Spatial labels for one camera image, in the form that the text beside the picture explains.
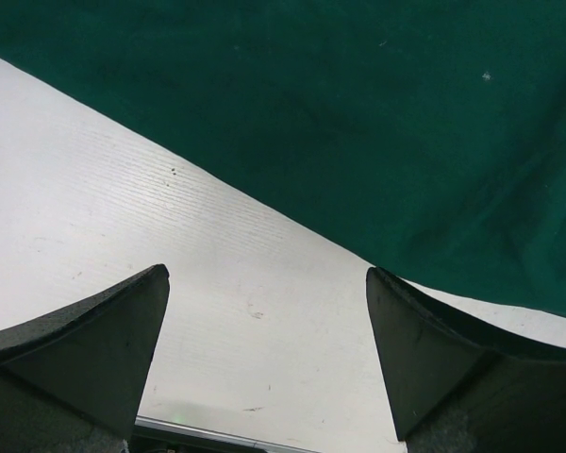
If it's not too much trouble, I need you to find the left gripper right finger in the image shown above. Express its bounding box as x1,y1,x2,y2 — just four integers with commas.
366,268,566,452

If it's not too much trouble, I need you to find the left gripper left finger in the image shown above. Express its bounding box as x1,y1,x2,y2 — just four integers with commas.
0,264,170,452

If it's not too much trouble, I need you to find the green surgical cloth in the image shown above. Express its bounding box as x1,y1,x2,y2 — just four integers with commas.
0,1,566,317

